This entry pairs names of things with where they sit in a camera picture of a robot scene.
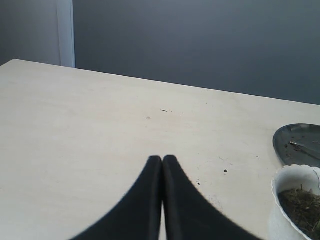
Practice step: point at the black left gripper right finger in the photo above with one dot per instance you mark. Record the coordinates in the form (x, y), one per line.
(188, 215)

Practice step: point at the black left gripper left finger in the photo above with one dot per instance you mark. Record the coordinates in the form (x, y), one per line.
(137, 216)

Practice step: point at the white scalloped plastic pot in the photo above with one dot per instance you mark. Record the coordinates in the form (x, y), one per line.
(280, 227)

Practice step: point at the dark soil in pot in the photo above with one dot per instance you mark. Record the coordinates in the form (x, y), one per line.
(303, 209)

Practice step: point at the round stainless steel plate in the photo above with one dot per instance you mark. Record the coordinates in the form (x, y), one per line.
(298, 144)

